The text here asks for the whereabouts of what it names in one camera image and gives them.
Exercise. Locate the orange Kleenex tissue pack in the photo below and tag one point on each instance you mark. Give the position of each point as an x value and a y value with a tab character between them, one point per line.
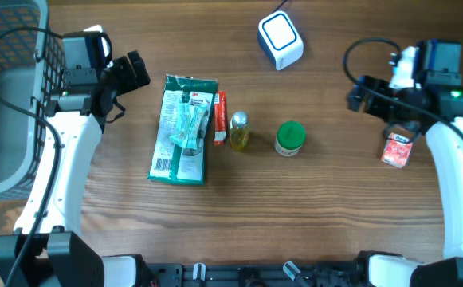
397	150

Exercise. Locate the red stick sachet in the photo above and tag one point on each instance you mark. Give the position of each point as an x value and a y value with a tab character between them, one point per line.
220	118

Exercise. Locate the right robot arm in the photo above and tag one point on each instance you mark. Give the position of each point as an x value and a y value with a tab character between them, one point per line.
437	73

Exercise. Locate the grey plastic mesh basket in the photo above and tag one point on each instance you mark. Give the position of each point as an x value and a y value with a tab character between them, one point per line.
30	65

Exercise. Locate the green lid round container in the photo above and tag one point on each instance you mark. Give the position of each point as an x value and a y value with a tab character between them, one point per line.
290	138

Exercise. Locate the green 3M gloves package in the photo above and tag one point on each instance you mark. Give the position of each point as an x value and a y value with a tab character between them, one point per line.
170	163

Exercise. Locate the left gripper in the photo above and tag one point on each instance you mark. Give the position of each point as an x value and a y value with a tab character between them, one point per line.
126	82

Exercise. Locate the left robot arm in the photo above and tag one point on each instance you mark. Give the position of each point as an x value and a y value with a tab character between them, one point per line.
45	247

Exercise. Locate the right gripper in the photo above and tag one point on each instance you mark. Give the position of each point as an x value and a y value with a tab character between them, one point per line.
373	107

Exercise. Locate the yellow liquid bottle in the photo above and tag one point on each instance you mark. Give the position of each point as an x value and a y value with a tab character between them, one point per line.
239	130

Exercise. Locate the white barcode scanner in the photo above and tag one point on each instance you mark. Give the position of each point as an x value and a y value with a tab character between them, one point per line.
280	40

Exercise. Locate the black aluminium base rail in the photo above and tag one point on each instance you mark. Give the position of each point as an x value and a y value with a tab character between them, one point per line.
247	275

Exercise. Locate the mint green wipes pack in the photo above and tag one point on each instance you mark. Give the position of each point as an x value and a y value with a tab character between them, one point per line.
188	122

